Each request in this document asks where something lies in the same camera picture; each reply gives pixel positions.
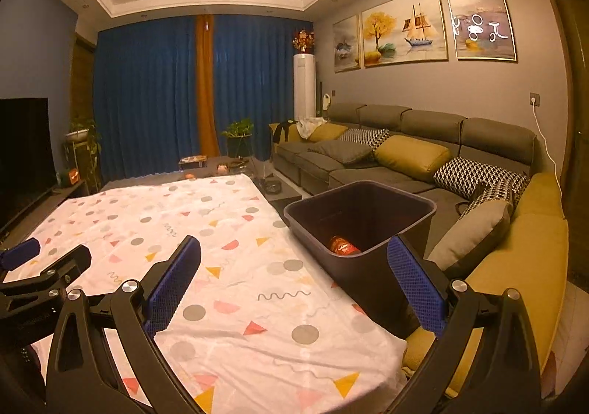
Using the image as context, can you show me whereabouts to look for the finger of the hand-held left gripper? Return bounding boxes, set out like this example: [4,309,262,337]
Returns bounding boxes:
[0,238,41,270]
[28,245,92,301]

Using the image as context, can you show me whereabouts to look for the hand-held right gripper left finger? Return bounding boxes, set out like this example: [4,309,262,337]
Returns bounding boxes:
[45,234,203,414]

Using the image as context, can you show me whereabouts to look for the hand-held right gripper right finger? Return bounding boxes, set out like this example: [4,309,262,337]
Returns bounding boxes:
[387,234,541,414]

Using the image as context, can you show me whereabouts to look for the grey plastic bin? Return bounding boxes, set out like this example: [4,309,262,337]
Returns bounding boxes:
[283,180,438,341]

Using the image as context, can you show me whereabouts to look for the red cylindrical can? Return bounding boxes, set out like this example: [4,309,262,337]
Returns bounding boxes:
[328,235,363,257]

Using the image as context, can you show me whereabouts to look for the patterned white tablecloth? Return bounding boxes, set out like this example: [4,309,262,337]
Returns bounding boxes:
[0,175,410,414]

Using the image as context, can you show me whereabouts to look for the plump grey cushion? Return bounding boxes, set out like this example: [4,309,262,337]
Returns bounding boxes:
[428,199,514,274]

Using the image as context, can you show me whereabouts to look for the black television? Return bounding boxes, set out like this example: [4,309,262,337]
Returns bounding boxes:
[0,97,50,231]

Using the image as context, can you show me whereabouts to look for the black white patterned cushion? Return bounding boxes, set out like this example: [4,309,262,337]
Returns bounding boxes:
[462,177,516,217]
[338,127,391,150]
[433,157,528,200]

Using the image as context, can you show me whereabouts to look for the large yellow cushion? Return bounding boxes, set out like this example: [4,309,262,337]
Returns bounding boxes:
[374,135,452,182]

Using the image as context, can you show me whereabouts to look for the trailing plant on stand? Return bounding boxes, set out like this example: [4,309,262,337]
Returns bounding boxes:
[64,118,102,194]

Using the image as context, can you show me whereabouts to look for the dark coffee table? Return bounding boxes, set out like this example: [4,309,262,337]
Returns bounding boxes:
[99,156,304,210]

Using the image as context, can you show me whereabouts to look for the flat grey cushion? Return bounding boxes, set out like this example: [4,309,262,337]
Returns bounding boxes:
[317,140,373,165]

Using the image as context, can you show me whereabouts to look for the potted plant in dark pot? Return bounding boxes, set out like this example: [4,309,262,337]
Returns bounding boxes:
[221,118,255,157]

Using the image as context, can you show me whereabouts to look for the grey sofa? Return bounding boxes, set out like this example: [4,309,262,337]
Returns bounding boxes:
[268,102,539,217]

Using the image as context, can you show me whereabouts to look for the small yellow cushion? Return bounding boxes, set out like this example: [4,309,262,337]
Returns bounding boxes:
[307,123,349,143]

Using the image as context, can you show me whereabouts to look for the blue curtain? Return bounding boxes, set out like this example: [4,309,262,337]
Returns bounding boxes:
[212,14,316,161]
[93,15,203,185]

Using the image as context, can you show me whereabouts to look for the white cloth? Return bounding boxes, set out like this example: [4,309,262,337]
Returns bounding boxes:
[297,117,327,138]

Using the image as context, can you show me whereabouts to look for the orange curtain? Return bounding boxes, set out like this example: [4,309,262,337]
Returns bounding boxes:
[195,14,222,159]

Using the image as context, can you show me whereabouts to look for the white standing air conditioner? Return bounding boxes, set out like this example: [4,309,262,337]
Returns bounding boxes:
[293,53,318,120]

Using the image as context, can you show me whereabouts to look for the small landscape painting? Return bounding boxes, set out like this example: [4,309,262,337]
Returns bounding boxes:
[332,15,361,73]

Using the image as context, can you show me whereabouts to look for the sailboat and tree painting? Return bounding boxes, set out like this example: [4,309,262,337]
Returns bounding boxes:
[361,0,449,69]

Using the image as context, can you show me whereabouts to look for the wooden door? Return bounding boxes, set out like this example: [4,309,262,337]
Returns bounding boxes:
[543,0,589,194]

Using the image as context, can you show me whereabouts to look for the golden flower ornament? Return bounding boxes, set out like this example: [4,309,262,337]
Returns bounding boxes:
[292,28,317,54]

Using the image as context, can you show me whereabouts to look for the purple abstract painting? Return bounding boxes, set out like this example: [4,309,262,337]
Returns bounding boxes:
[444,0,518,62]

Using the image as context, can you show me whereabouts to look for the white power cable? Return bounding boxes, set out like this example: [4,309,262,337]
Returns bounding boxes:
[534,103,563,203]

